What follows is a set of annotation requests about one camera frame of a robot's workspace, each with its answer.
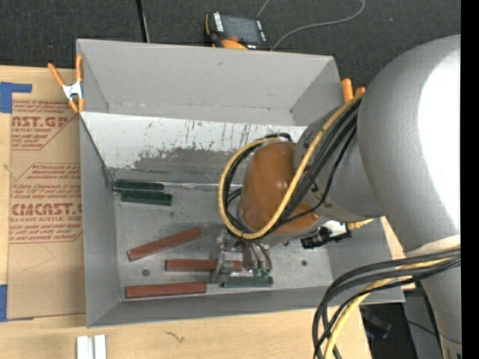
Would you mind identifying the dark green flat block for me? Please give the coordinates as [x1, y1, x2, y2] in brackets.
[114, 179, 165, 192]
[120, 189, 174, 206]
[219, 275, 274, 288]

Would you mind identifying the red-brown flat block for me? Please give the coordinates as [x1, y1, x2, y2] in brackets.
[165, 259, 244, 273]
[126, 226, 204, 263]
[124, 280, 208, 299]

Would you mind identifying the grey metal bin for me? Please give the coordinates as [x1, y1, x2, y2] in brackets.
[76, 38, 407, 328]

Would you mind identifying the brown cardboard board red print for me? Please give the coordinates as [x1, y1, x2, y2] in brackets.
[0, 64, 88, 321]

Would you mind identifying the black cylinder on white bracket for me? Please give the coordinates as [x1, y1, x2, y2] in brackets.
[300, 221, 353, 249]

